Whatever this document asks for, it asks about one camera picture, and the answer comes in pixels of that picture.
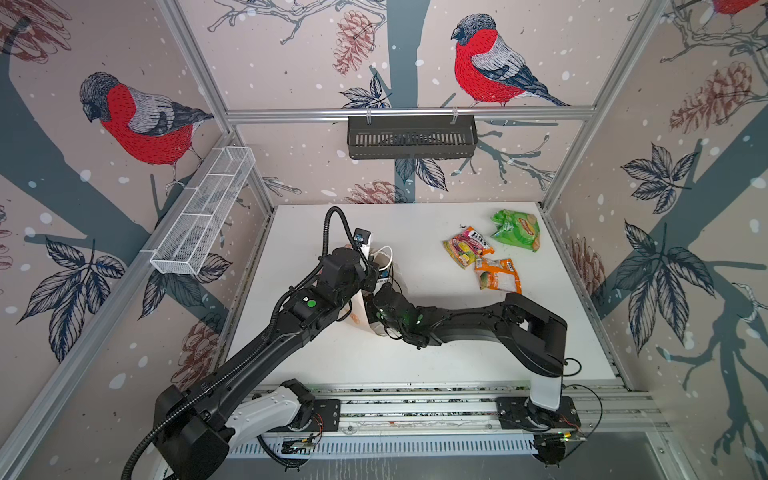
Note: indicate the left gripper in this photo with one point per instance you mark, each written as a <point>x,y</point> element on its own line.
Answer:
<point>372,271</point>

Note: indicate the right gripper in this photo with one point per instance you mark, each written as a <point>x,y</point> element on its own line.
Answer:
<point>370,305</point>

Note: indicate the Fox's fruits candy packet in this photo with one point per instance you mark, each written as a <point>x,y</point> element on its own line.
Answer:
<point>467,246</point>

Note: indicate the orange Fox's candy packet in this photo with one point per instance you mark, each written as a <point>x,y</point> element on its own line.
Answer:
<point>499,275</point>

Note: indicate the green snack packet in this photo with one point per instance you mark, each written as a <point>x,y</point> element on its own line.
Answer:
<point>517,229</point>

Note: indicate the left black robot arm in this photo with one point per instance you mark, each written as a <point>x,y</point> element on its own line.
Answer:
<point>195,429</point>

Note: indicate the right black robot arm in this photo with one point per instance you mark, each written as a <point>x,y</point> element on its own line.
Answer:
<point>534,335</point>

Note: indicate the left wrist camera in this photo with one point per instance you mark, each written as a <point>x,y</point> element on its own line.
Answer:
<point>362,239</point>

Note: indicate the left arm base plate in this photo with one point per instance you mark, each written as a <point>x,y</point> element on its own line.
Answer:
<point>324,417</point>

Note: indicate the black wall basket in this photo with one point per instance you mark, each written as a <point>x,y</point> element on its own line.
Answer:
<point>411,137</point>

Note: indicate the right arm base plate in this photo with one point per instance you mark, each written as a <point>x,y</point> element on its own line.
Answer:
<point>519,413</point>

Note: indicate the white wire mesh basket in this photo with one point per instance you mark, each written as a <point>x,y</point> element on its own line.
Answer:
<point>189,241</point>

